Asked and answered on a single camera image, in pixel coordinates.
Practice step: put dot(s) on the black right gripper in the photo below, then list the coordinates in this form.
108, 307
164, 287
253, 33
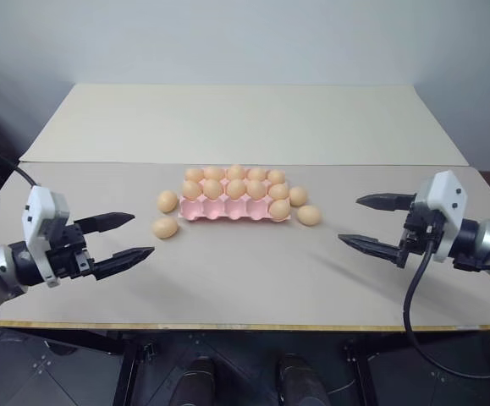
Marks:
422, 228

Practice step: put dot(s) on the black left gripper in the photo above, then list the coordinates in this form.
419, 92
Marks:
69, 254

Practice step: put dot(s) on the pink egg tray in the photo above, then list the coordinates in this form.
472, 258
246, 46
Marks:
215, 210

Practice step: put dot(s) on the tan egg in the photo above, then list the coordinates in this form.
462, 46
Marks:
192, 190
212, 189
194, 174
236, 188
256, 189
276, 176
298, 195
213, 172
235, 172
279, 209
168, 201
309, 215
165, 228
279, 191
257, 173

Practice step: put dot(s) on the dark rounded robot foot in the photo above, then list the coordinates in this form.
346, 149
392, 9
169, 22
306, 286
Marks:
196, 380
301, 380

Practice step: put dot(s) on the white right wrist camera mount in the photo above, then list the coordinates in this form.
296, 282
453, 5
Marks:
445, 199

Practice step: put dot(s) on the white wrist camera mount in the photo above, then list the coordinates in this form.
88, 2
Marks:
37, 211
445, 199

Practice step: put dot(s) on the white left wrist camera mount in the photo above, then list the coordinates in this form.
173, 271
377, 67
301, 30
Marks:
37, 211

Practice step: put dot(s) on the black table frame leg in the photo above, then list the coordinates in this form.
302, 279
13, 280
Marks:
132, 372
359, 372

